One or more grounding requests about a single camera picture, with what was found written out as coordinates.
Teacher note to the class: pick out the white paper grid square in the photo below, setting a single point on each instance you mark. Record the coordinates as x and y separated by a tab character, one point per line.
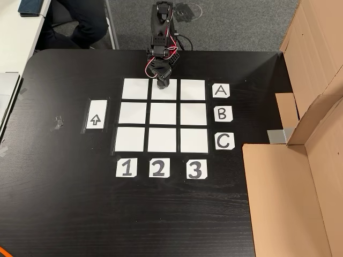
163	113
162	140
193	114
132	113
170	95
194	140
129	139
193	89
135	88

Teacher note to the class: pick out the person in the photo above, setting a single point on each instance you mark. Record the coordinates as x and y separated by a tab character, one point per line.
85	24

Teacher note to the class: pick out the black round token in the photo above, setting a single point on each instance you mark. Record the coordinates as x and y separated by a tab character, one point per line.
163	86

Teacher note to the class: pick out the paper sheet letter A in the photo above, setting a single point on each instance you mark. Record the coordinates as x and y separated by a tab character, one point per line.
215	95

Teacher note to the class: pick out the paper sheet number 3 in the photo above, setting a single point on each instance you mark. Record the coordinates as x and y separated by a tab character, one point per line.
189	163

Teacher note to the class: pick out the paper sheet letter B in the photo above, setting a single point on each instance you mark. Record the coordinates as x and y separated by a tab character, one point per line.
227	119

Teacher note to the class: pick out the white arrow paper sheet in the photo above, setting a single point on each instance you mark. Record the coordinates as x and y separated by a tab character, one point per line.
96	107

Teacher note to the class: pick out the grey metal leg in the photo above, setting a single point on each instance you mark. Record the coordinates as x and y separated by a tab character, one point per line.
112	29

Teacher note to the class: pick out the paper sheet number 1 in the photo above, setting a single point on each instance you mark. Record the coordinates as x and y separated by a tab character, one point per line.
119	171

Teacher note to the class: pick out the paper sheet letter C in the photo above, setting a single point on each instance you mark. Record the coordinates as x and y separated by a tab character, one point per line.
231	135

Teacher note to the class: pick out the white desk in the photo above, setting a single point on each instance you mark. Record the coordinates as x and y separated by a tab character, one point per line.
16	40

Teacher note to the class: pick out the dark blue notebook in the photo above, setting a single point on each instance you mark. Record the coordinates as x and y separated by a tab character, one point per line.
30	6

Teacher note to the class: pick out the paper sheet number 2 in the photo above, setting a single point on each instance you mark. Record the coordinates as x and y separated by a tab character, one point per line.
152	160

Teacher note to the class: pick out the clear tape strip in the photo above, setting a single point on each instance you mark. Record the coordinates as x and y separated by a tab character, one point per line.
3	151
23	93

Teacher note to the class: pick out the brown cardboard panel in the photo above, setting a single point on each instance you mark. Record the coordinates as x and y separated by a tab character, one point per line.
316	40
281	200

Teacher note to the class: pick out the crumpled clear tape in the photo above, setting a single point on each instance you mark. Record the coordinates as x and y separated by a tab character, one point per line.
57	123

